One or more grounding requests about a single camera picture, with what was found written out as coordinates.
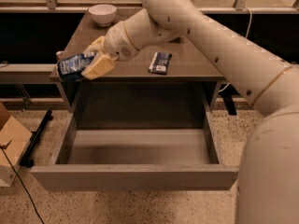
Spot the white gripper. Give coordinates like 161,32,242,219
81,21,139,80

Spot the crushed blue pepsi can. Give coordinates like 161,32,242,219
56,51,96,82

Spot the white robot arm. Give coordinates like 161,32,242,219
82,0,299,224

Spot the grey cabinet counter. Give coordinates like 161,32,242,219
49,7,228,130

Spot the grey open top drawer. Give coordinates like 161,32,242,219
32,105,238,191

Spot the white ceramic bowl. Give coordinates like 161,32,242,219
88,4,117,26

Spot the dark blue snack packet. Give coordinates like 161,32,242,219
148,52,172,75

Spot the cardboard box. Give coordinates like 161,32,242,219
0,103,32,187

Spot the black bar on floor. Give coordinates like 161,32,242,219
19,110,53,168

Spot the black cable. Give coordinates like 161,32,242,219
0,146,46,224

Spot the white cable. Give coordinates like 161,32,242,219
217,7,252,94

